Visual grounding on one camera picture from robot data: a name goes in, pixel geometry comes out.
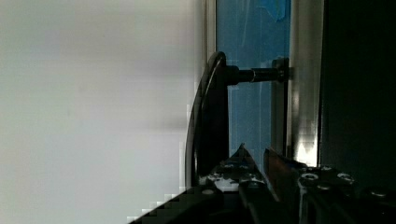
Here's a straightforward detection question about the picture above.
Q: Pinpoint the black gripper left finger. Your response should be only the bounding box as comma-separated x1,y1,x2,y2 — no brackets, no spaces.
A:
199,143,265,198

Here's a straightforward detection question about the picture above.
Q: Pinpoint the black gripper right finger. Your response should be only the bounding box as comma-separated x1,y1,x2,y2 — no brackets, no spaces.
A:
262,147,356,224

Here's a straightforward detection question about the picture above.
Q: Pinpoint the silver toaster oven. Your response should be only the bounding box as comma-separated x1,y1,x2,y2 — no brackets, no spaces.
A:
185,0,396,189

